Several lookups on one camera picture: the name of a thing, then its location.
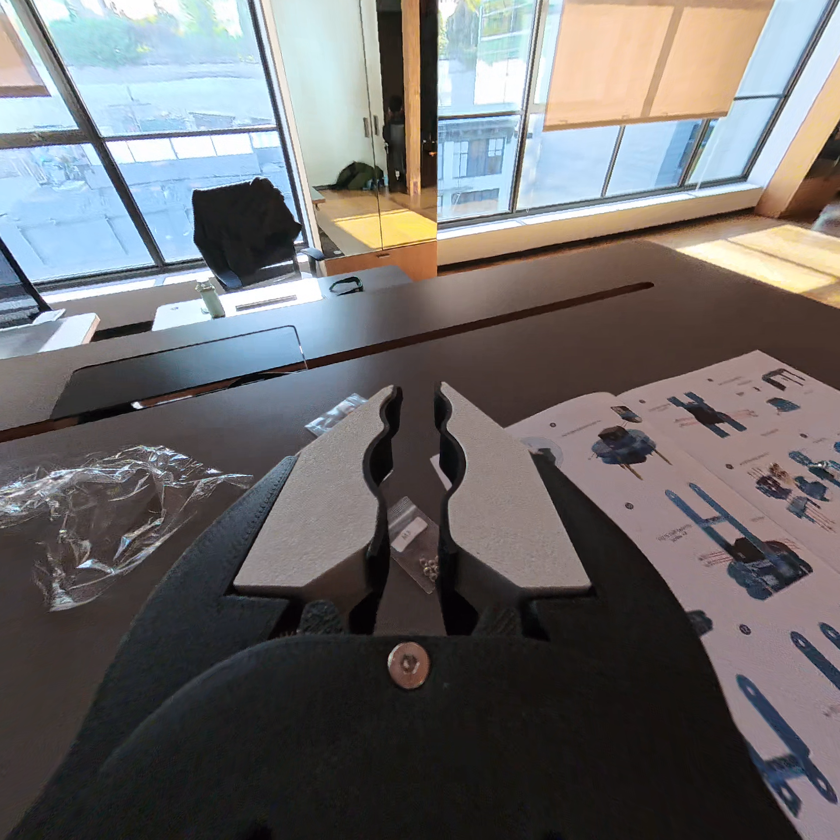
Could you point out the green water bottle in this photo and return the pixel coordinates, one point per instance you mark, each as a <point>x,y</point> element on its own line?
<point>208,298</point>

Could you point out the small beige roller blind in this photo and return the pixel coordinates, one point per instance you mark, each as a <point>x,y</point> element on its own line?
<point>19,62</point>

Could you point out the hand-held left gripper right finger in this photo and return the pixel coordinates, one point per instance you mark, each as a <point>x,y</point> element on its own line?
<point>512,518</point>

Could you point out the dark green bag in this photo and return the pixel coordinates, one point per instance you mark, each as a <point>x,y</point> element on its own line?
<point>359,176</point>

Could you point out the small clear zip bag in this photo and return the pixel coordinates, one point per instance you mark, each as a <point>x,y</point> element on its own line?
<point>331,417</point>

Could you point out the crumpled clear plastic wrap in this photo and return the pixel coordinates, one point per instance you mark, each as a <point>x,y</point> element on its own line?
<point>98,512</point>

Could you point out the small zip bag with screws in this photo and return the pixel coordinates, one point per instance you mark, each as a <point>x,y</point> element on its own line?
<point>412,538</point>

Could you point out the large beige roller blind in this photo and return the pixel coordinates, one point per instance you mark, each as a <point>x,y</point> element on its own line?
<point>656,59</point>

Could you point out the laptop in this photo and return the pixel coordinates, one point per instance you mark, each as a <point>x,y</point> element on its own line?
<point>16,295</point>

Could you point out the white assembly instruction booklet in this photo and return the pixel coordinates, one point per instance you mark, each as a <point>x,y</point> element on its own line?
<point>722,590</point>

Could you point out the office chair with black jacket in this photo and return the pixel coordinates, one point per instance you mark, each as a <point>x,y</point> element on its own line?
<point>246,226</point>

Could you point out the dark grey desk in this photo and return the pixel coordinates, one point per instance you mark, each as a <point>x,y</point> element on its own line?
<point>197,426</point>

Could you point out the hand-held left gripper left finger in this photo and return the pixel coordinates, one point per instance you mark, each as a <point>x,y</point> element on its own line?
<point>315,518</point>

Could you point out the office desk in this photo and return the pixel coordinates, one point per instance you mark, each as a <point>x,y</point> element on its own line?
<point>380,279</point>

